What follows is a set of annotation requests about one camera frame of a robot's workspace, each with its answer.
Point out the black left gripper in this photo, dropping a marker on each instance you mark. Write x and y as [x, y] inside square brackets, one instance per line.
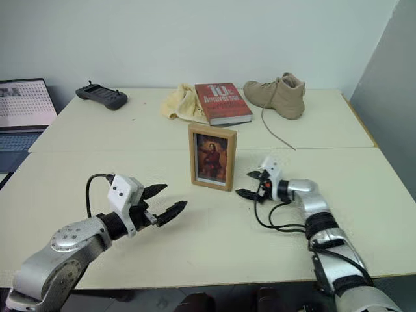
[139, 214]

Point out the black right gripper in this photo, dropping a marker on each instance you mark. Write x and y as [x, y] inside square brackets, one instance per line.
[264, 190]

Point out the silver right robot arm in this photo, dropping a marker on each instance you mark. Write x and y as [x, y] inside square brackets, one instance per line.
[328, 247]

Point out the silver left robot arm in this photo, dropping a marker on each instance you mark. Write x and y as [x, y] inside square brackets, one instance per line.
[68, 247]

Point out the red hardcover book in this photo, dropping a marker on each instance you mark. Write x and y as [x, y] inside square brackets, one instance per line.
[224, 102]

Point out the tan suede boot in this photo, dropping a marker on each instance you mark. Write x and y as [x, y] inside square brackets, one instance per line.
[282, 96]

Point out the pale yellow cloth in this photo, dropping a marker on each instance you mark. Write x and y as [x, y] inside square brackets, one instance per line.
[183, 104]

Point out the black handheld remote controller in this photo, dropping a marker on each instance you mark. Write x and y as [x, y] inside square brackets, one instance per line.
[102, 94]

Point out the open laptop computer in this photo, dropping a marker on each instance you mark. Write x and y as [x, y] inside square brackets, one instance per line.
[22, 107]

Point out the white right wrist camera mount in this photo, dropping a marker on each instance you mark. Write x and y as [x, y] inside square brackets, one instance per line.
[272, 177]

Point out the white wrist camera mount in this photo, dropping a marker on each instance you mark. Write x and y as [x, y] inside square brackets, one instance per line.
[122, 191]
[272, 177]

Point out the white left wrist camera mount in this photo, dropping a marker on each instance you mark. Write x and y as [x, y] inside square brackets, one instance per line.
[122, 191]

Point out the wooden picture frame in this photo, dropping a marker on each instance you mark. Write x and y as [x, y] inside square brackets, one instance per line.
[213, 157]

